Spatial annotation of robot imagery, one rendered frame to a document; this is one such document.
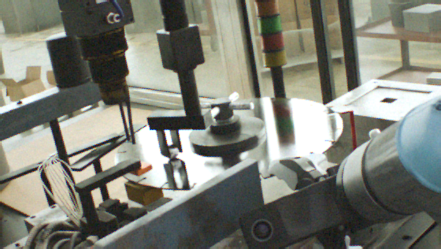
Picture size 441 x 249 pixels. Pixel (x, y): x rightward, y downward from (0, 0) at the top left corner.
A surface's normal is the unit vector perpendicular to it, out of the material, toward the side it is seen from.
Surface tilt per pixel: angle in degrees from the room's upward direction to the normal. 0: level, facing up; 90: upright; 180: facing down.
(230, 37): 90
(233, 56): 90
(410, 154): 80
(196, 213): 90
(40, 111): 90
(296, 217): 59
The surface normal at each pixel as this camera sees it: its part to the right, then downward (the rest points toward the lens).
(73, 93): 0.68, 0.14
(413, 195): -0.62, 0.69
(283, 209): -0.29, -0.16
